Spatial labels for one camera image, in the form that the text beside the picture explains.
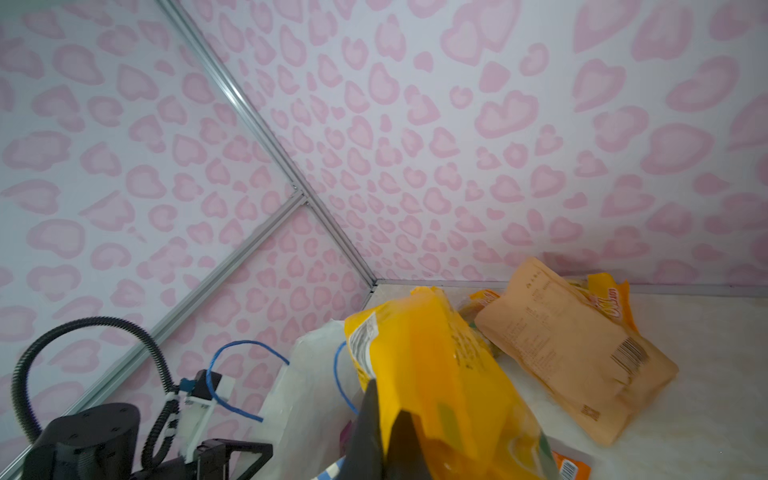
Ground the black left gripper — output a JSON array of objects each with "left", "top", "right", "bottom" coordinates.
[{"left": 129, "top": 439, "right": 273, "bottom": 480}]

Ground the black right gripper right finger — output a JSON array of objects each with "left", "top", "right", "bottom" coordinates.
[{"left": 385, "top": 411, "right": 432, "bottom": 480}]

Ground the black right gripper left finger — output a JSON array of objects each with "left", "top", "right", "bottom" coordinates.
[{"left": 338, "top": 380, "right": 385, "bottom": 480}]

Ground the white blue checkered paper bag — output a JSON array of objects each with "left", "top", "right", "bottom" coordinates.
[{"left": 247, "top": 320, "right": 364, "bottom": 479}]

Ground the yellow snack bag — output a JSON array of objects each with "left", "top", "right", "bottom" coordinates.
[
  {"left": 458, "top": 289, "right": 502, "bottom": 359},
  {"left": 344, "top": 287, "right": 559, "bottom": 479}
]

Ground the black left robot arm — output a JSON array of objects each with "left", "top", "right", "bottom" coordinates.
[{"left": 21, "top": 403, "right": 273, "bottom": 480}]

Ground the orange snack bag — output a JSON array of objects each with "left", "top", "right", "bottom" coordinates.
[{"left": 552, "top": 451, "right": 592, "bottom": 480}]

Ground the beige paper snack pouch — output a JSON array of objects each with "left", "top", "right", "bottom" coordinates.
[{"left": 475, "top": 258, "right": 679, "bottom": 446}]

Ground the yellow orange snack behind pouch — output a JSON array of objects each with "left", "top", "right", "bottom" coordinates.
[{"left": 567, "top": 273, "right": 638, "bottom": 332}]

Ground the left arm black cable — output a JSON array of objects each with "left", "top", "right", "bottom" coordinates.
[{"left": 11, "top": 316, "right": 181, "bottom": 472}]

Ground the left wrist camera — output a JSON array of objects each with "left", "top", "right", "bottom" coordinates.
[{"left": 176, "top": 370, "right": 218, "bottom": 463}]

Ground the aluminium frame strut left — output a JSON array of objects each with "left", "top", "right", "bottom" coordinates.
[{"left": 1, "top": 185, "right": 314, "bottom": 466}]

